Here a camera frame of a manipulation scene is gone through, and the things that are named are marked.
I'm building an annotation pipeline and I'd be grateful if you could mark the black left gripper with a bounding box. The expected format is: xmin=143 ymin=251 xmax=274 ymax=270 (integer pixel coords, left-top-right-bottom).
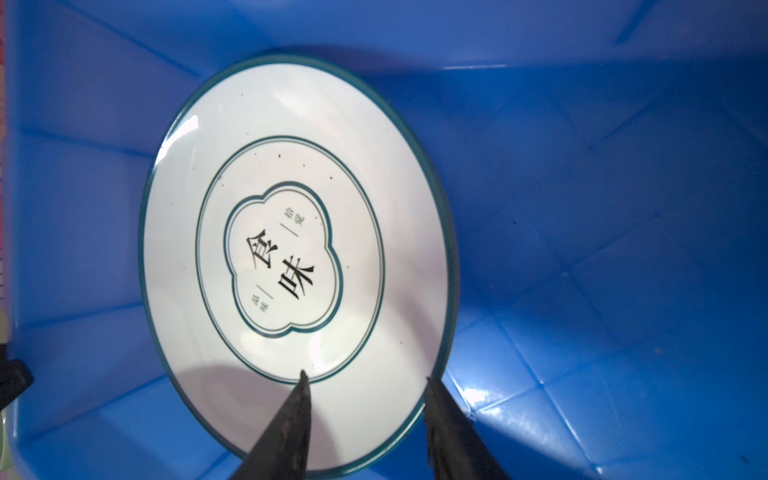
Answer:
xmin=0 ymin=344 xmax=34 ymax=410

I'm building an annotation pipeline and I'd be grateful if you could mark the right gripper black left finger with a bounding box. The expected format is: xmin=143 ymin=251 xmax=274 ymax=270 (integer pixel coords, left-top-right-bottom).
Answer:
xmin=230 ymin=371 xmax=312 ymax=480

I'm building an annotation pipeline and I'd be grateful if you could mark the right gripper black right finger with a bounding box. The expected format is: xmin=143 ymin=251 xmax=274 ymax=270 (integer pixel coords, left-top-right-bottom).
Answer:
xmin=424 ymin=377 xmax=511 ymax=480

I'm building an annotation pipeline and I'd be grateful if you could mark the white plate with green rings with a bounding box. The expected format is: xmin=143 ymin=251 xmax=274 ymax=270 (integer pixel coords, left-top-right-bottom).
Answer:
xmin=139 ymin=54 xmax=460 ymax=479

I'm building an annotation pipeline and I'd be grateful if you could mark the blue plastic bin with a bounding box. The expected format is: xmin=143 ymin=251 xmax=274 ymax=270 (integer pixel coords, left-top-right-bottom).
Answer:
xmin=1 ymin=1 xmax=767 ymax=479

